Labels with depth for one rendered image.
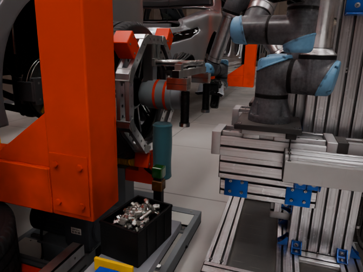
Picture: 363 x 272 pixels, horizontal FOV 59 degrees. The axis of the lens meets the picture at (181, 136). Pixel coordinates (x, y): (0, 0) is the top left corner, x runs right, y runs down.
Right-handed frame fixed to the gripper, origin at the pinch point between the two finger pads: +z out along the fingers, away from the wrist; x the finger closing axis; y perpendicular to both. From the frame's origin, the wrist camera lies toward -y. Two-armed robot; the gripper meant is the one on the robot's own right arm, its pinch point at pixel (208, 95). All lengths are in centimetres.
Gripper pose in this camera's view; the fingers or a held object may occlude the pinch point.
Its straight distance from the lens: 169.4
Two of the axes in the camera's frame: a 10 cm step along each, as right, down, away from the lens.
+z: -3.2, 2.5, -9.1
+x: 9.5, 1.3, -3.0
